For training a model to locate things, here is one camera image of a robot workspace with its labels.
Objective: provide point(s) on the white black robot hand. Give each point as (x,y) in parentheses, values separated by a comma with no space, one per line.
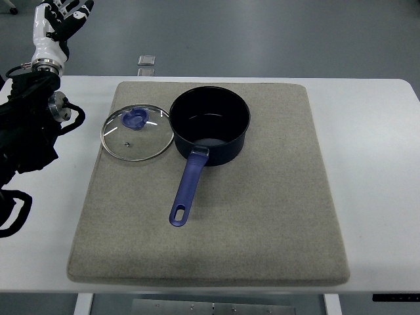
(55,22)

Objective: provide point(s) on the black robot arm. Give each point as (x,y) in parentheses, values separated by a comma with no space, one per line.
(34,116)

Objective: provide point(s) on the white left table leg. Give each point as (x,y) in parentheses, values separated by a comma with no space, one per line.
(83,304)

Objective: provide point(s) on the chair caster wheel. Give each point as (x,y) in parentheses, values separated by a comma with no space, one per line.
(12,7)

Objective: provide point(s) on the white right table leg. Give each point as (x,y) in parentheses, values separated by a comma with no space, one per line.
(332,304)

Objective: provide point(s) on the upper floor socket plate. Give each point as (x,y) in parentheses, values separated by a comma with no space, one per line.
(146,60)

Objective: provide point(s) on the dark blue saucepan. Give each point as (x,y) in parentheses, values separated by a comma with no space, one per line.
(209,126)

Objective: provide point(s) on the lower floor socket plate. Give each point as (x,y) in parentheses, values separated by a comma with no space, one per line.
(147,72)

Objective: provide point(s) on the white table leg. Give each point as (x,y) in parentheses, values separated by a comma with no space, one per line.
(83,304)
(332,304)

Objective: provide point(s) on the beige fabric mat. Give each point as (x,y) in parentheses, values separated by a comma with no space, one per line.
(266,218)

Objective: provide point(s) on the floor socket plate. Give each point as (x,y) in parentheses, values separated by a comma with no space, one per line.
(147,72)
(146,60)

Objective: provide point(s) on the glass lid with blue knob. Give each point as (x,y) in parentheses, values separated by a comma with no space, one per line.
(137,132)

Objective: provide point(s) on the black table control panel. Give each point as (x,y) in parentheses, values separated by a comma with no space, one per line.
(396,298)

